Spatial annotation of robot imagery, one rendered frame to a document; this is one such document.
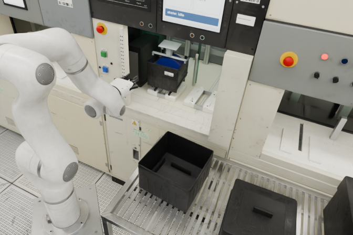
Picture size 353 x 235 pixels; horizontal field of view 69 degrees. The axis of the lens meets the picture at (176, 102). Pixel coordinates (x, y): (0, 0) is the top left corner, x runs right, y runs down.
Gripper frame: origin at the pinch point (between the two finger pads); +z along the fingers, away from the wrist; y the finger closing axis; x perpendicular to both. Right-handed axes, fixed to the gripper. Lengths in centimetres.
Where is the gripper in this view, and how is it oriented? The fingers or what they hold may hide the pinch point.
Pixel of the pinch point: (131, 78)
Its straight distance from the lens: 133.0
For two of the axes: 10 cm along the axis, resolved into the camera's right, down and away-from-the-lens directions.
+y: 9.1, 2.9, -3.0
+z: 4.1, -5.1, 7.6
